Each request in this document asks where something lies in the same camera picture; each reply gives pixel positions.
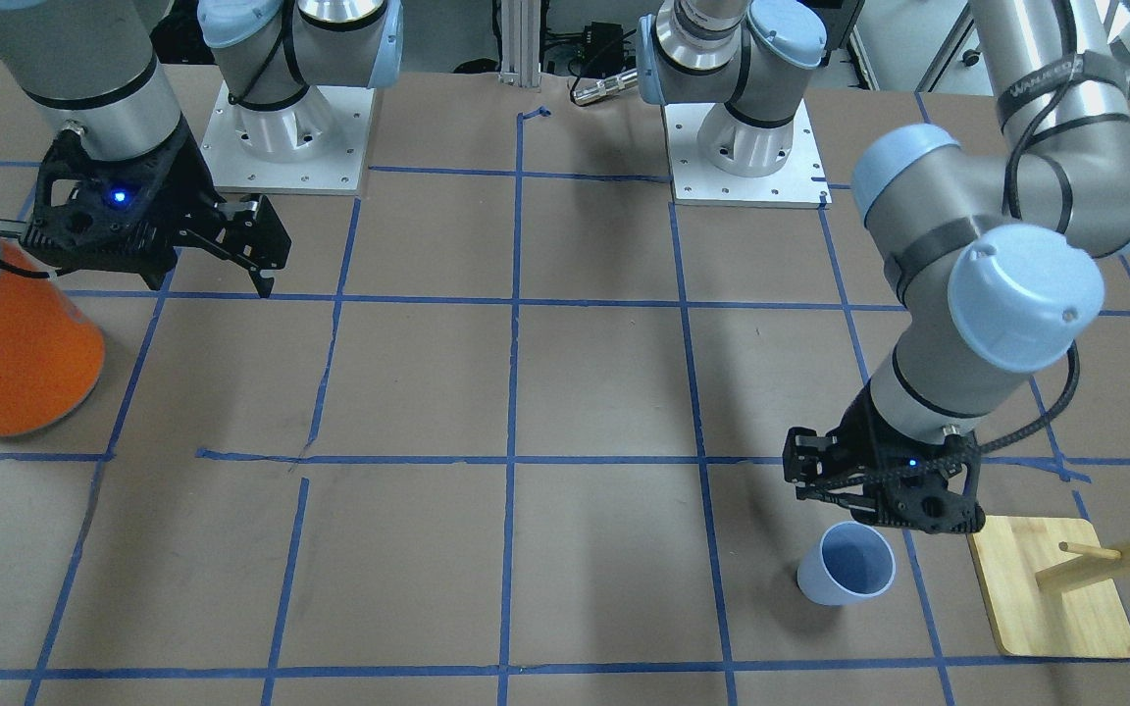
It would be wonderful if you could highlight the orange cylindrical can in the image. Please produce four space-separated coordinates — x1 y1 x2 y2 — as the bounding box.
0 267 106 437

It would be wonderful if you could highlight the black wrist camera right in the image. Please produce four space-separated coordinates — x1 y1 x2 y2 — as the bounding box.
19 124 189 290

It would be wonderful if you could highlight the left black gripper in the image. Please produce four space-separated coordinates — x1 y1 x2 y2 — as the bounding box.
782 387 904 517

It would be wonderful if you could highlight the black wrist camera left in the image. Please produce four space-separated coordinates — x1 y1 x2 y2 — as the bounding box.
850 432 986 533

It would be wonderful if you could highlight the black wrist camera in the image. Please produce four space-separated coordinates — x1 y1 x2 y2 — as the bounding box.
19 124 189 290
850 432 986 533

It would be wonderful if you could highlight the white paper cup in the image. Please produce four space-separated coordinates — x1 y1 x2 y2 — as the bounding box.
796 522 897 605

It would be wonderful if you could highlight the aluminium frame post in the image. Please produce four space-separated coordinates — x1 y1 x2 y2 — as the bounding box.
498 0 545 91

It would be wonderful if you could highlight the wooden mug stand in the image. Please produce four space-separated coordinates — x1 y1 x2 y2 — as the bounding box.
968 462 1130 660

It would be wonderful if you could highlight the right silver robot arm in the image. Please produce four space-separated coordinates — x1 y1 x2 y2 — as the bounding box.
0 1 403 298

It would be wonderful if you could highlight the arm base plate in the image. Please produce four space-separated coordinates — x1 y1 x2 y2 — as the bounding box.
662 101 833 209

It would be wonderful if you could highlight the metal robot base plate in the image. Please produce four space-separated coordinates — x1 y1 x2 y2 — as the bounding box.
200 85 380 195

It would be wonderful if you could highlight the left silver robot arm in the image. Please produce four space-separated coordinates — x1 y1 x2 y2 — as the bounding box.
782 1 1130 533

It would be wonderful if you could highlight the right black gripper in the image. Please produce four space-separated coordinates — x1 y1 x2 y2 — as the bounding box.
170 133 292 299

